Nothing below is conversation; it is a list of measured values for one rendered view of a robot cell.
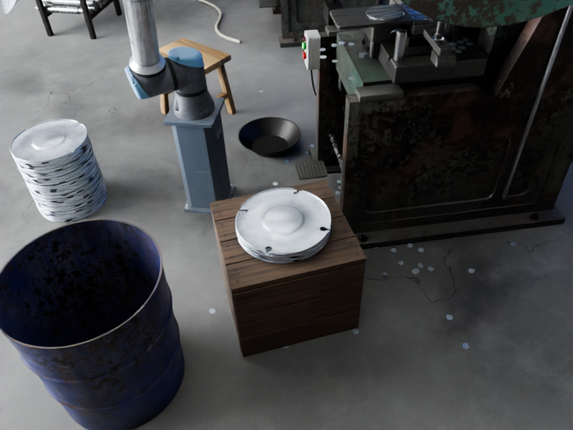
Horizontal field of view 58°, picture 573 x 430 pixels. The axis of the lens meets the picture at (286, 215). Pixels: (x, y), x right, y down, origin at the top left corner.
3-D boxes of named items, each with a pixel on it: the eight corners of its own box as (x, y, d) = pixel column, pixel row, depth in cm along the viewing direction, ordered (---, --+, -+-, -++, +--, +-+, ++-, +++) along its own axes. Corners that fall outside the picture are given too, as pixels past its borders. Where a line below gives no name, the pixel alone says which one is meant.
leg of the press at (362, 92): (338, 252, 198) (353, 22, 136) (332, 231, 206) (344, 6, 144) (563, 223, 206) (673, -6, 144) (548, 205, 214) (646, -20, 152)
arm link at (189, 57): (212, 88, 183) (207, 52, 173) (176, 98, 178) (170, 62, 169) (199, 74, 190) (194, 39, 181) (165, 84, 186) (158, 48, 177)
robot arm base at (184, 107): (169, 119, 187) (164, 95, 180) (181, 97, 198) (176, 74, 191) (209, 121, 185) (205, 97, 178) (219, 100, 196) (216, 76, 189)
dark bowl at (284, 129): (241, 168, 238) (240, 155, 233) (237, 131, 259) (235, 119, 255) (305, 160, 240) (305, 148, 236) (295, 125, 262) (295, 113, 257)
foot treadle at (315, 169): (298, 188, 209) (298, 178, 205) (295, 173, 216) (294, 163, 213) (437, 172, 214) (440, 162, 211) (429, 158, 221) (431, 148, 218)
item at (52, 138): (38, 172, 188) (38, 171, 188) (-4, 146, 201) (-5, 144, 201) (102, 135, 205) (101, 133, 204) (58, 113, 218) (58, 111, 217)
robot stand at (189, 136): (182, 212, 217) (163, 121, 186) (195, 184, 230) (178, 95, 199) (226, 216, 214) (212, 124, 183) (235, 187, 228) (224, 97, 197)
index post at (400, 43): (395, 61, 161) (399, 31, 154) (392, 57, 163) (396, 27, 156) (403, 61, 161) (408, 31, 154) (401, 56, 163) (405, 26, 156)
